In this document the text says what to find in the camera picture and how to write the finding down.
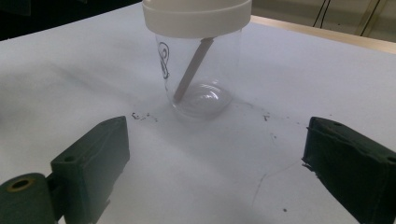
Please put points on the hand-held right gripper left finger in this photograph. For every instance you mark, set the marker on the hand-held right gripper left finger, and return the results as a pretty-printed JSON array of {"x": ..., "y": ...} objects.
[{"x": 90, "y": 168}]

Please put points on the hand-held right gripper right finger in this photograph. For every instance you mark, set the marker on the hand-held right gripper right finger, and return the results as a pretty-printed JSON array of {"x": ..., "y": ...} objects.
[{"x": 355, "y": 168}]

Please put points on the pale drinking straw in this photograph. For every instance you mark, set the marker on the pale drinking straw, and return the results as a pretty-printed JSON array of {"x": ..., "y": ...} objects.
[{"x": 190, "y": 73}]

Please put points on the clear plastic cup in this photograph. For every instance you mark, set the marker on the clear plastic cup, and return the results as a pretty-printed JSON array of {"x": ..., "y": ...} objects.
[{"x": 218, "y": 68}]

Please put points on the white cup lid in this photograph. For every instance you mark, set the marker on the white cup lid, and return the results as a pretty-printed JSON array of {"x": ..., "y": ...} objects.
[{"x": 196, "y": 18}]

